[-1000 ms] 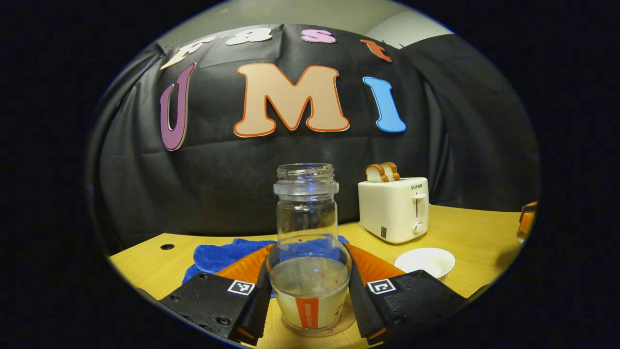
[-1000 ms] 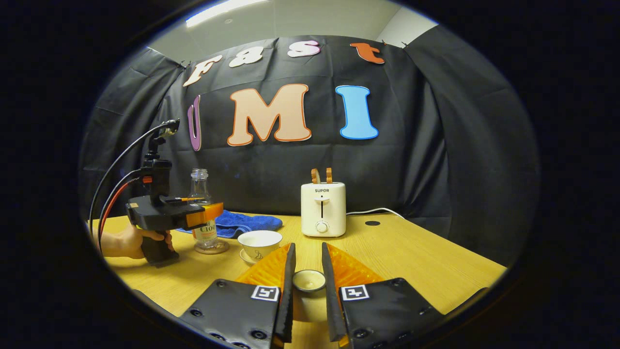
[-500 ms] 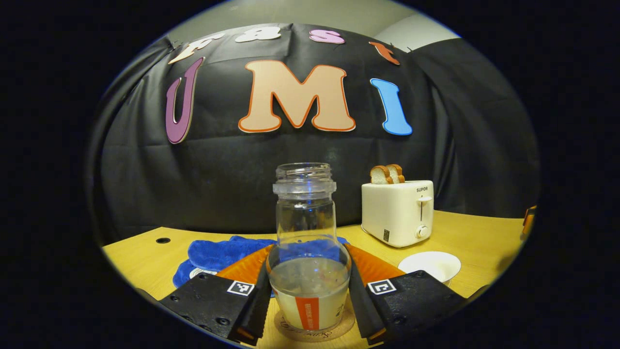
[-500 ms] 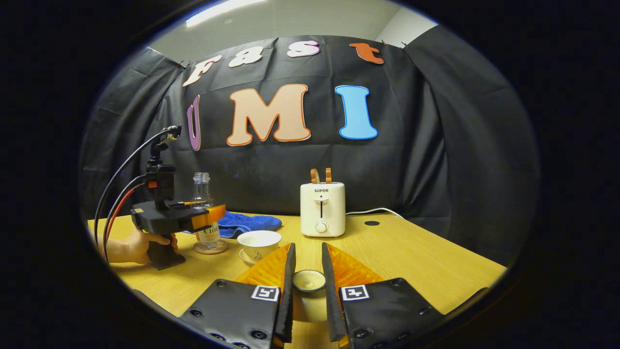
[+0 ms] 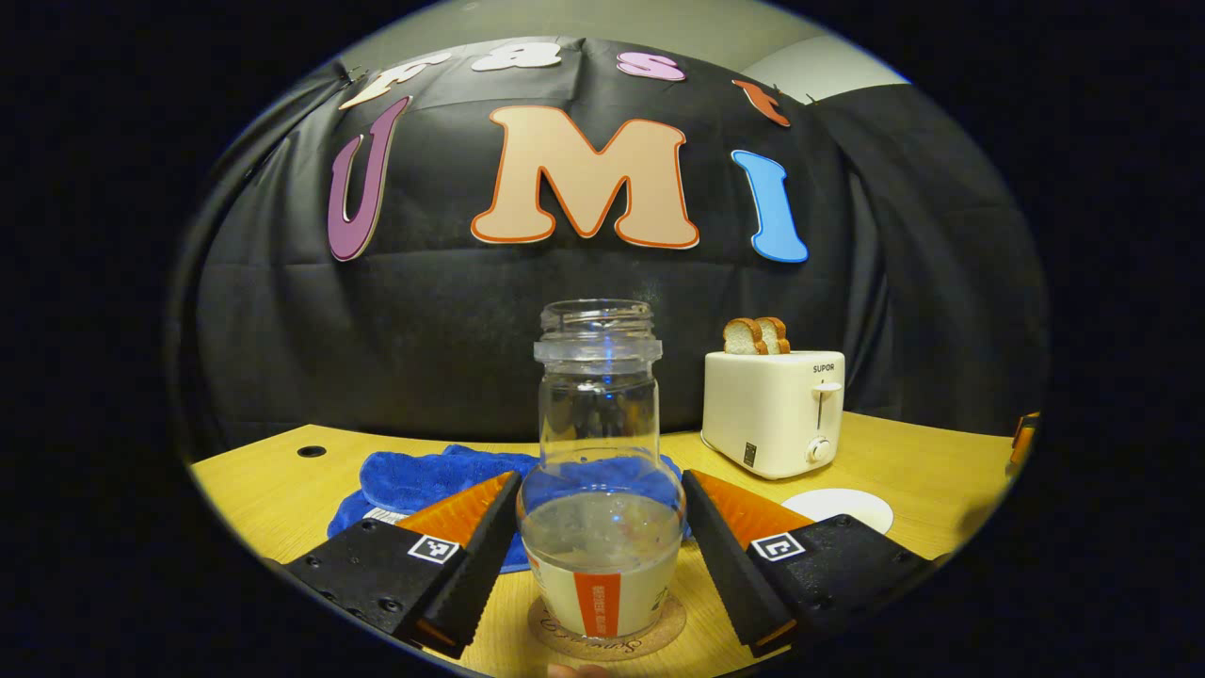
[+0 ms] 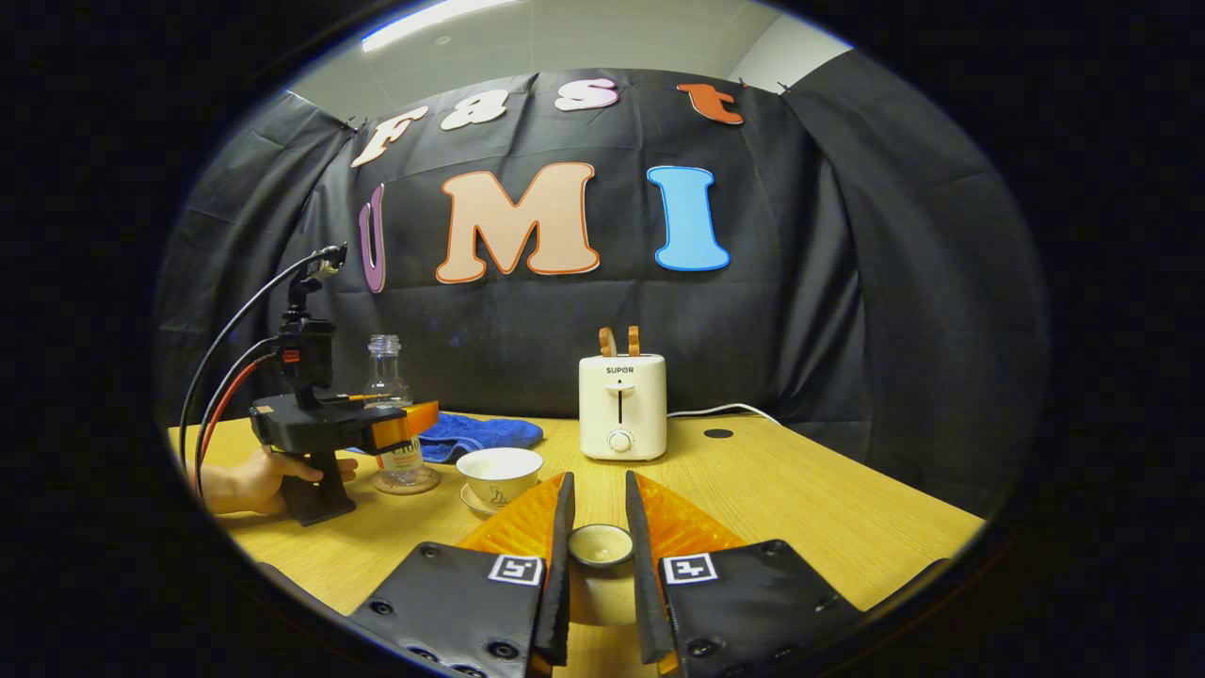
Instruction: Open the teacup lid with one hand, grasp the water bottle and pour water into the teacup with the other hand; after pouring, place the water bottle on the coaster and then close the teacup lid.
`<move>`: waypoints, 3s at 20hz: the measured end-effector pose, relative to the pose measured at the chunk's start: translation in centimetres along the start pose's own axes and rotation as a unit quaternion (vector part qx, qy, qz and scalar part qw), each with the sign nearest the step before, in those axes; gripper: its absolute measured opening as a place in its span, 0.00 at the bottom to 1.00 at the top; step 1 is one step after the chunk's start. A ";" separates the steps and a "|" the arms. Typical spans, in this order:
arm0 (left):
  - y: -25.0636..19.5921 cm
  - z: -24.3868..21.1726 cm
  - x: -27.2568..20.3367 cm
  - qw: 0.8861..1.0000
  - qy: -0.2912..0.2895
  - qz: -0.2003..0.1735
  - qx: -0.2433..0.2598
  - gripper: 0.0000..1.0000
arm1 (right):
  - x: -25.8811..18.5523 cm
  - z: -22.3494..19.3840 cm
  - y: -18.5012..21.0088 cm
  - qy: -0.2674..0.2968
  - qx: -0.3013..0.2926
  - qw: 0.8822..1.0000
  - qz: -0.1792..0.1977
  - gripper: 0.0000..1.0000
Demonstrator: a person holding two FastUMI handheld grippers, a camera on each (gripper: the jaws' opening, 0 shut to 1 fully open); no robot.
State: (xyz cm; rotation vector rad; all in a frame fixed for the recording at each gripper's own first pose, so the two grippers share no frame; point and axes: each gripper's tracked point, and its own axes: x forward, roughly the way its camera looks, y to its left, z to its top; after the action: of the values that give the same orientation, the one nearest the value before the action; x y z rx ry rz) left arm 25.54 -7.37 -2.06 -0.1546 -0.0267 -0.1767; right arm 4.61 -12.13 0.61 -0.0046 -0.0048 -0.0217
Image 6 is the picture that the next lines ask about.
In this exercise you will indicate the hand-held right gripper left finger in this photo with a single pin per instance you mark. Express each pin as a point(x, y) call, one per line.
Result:
point(555, 607)

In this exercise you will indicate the clear plastic water bottle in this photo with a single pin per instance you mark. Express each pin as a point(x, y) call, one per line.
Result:
point(386, 377)

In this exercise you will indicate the cream ceramic saucer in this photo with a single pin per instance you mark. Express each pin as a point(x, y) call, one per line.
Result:
point(473, 502)

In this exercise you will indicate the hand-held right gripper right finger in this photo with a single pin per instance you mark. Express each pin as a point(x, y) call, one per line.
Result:
point(645, 607)

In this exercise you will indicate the white toaster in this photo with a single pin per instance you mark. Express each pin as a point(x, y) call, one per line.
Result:
point(621, 410)

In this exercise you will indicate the cream teacup lid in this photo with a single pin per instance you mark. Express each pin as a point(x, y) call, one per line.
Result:
point(600, 595)

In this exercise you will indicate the cream ceramic teacup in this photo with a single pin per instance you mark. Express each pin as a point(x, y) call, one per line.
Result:
point(499, 471)

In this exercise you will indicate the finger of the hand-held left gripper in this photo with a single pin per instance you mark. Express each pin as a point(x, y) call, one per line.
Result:
point(405, 428)

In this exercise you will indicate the blue towel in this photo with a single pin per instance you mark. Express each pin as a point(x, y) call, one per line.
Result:
point(490, 433)

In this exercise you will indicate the black backdrop cloth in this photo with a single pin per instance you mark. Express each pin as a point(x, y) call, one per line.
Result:
point(800, 301)

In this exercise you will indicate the round cork coaster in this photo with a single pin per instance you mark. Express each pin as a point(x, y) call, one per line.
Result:
point(424, 485)

